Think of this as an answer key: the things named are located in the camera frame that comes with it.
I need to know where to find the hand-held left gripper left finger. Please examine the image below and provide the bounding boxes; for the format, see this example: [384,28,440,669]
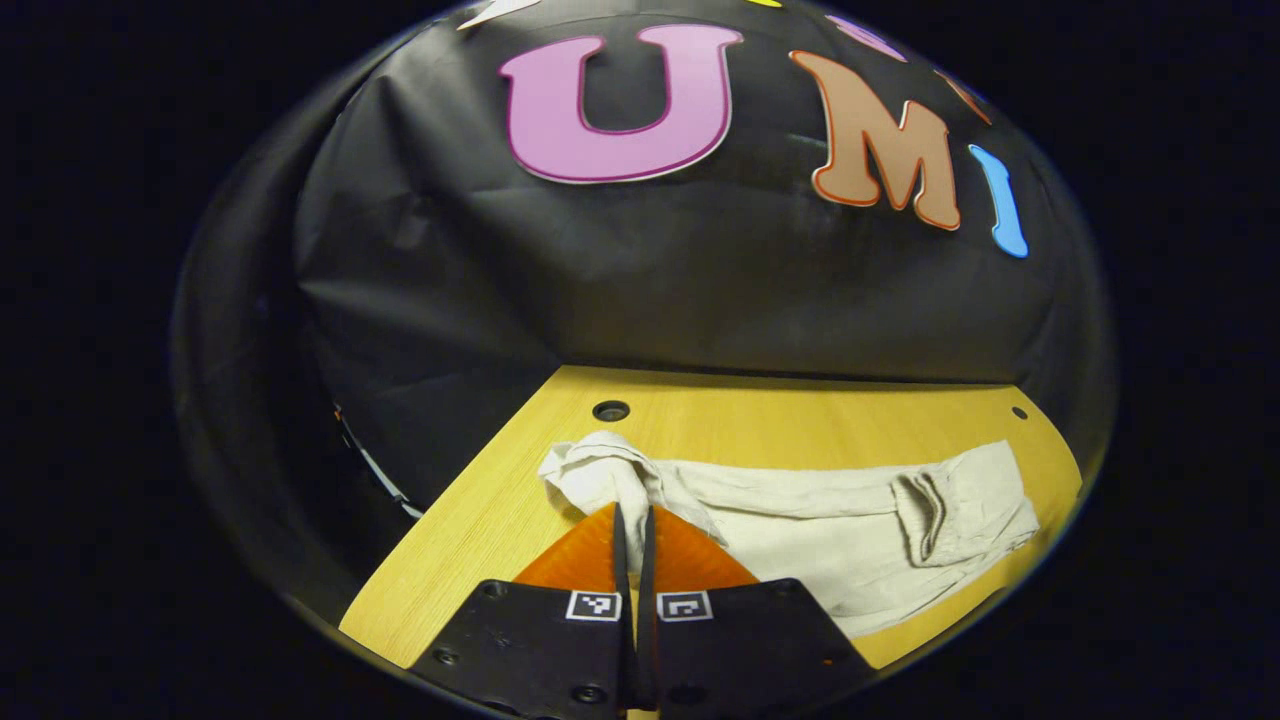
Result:
[410,503,637,720]

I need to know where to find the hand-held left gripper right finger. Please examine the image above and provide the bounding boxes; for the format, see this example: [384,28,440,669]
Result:
[640,505,877,720]

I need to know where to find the cream white jeans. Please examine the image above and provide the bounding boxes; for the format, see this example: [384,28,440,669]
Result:
[538,430,1041,639]

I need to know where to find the black backdrop cloth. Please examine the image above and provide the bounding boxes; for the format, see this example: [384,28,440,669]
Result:
[170,0,1117,621]

